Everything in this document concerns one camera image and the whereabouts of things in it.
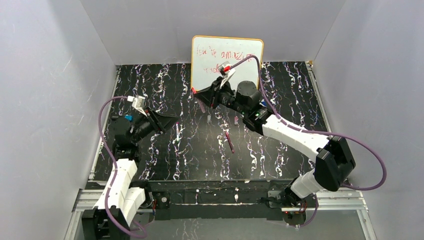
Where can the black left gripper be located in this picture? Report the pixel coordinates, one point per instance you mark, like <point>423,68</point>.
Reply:
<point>153,119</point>

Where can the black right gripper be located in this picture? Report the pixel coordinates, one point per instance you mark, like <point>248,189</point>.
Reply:
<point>214,96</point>

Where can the blue capped pen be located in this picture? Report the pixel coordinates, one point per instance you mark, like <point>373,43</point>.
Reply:
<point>263,103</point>

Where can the magenta pen cap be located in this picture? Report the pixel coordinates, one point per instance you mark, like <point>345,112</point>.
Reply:
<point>202,107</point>

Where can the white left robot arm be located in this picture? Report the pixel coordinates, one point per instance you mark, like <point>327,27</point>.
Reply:
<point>113,213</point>

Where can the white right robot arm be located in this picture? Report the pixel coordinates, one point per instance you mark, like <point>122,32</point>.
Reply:
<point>332,156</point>

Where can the dark pink pen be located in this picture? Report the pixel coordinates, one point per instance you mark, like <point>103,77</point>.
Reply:
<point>229,142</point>

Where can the blue capped black marker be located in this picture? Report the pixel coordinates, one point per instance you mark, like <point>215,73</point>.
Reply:
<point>127,117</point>

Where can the yellow framed whiteboard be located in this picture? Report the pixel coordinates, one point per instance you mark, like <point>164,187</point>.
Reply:
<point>209,52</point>

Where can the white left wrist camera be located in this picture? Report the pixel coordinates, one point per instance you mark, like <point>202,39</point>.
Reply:
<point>137,103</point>

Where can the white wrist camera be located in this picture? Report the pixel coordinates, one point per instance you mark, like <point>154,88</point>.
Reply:
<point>225,70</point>
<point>137,103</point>

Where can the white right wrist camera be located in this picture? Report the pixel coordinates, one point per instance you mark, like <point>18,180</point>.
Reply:
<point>225,70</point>

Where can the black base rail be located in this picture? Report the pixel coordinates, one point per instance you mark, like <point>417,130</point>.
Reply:
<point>224,199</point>

